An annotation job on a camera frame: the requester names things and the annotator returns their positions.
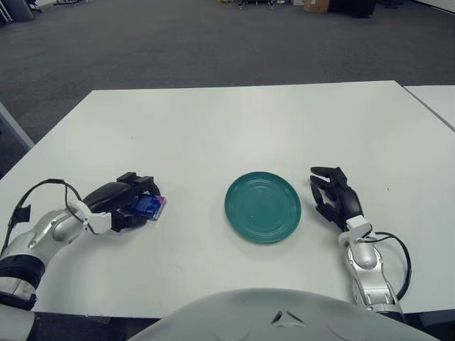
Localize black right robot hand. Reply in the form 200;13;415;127
309;166;373;243

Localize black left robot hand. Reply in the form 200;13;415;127
70;171;161;235

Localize blue purple gum box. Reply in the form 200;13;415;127
122;193;168;222

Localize teal round plate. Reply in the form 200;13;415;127
224;170;302;244

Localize grey desk edge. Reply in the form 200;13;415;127
0;101;36;154

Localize grey robot torso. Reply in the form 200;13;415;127
126;288;455;341

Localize white adjacent table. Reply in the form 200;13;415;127
403;85;455;131

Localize black office furniture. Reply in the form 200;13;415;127
328;0;378;18

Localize brown cardboard box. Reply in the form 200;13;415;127
302;0;330;13

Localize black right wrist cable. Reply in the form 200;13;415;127
358;231;413;301

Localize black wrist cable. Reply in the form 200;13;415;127
0;178;90;257
358;231;413;301

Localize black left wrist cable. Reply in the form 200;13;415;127
0;178;90;257

